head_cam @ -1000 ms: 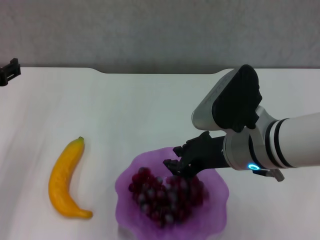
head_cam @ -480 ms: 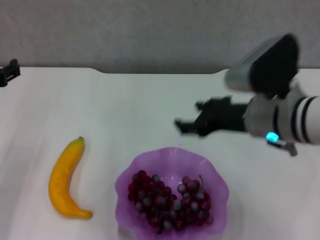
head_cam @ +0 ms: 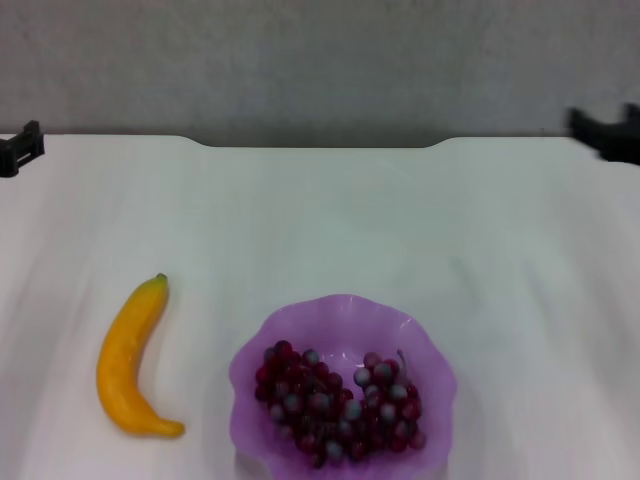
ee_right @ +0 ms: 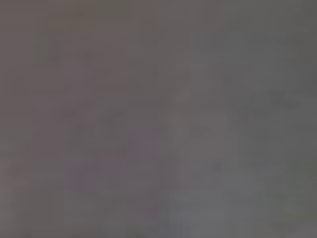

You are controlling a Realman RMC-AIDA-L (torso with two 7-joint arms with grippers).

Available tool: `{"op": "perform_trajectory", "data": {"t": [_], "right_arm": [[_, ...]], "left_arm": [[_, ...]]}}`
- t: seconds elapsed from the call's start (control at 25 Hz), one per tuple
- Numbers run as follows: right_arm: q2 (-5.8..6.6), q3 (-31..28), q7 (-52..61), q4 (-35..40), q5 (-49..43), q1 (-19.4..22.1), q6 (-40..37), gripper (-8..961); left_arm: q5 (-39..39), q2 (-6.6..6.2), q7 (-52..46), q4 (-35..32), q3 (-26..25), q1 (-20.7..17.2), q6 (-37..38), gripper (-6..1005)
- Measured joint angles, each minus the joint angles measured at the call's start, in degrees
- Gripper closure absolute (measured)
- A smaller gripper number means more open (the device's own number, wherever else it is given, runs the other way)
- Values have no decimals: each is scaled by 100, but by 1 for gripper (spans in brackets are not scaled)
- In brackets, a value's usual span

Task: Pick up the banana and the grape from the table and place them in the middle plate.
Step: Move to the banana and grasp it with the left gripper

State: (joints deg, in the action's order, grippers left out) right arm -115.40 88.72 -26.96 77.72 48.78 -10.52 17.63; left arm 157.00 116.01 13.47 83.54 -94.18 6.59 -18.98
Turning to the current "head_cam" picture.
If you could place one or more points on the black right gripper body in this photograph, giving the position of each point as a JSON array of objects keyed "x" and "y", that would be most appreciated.
[{"x": 620, "y": 142}]

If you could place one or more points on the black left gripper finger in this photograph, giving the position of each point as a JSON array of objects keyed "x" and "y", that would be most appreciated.
[{"x": 20, "y": 147}]

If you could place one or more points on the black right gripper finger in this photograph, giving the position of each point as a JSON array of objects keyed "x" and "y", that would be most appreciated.
[
  {"x": 580, "y": 125},
  {"x": 632, "y": 114}
]

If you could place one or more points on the yellow banana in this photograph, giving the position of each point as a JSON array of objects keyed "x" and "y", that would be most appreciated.
[{"x": 122, "y": 360}]

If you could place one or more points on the dark red grape bunch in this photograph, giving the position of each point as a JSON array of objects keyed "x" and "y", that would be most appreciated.
[{"x": 325, "y": 400}]

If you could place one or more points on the purple wavy plastic plate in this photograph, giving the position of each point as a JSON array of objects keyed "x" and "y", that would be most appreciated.
[{"x": 440, "y": 400}]

